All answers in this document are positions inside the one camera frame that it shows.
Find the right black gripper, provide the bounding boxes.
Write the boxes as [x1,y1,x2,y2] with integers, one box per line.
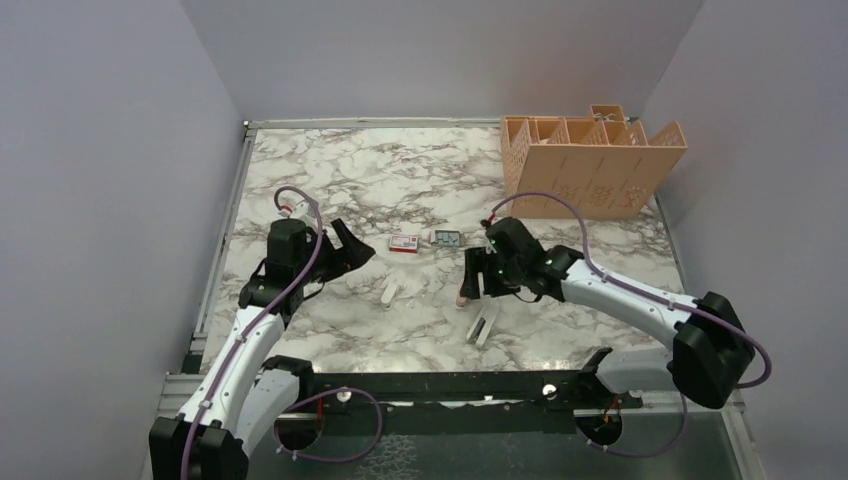
[460,245,524,299]

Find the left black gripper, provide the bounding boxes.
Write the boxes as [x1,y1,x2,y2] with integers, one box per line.
[296,218,375,284]

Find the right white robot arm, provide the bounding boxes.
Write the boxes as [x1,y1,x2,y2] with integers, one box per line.
[459,217,755,409]

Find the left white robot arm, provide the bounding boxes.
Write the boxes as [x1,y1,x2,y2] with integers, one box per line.
[148,219,375,479]

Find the grey teal staple box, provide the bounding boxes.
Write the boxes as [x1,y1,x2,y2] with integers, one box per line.
[429,229,462,247]

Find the red white staple box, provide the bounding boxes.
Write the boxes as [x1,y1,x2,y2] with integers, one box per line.
[388,235,419,254]

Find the orange desk organizer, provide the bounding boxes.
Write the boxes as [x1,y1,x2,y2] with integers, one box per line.
[500,104,688,220]

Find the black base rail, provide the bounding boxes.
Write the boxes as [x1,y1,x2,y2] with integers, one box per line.
[271,370,642,436]

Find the aluminium table frame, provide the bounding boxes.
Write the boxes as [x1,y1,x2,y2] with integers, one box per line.
[139,117,763,480]

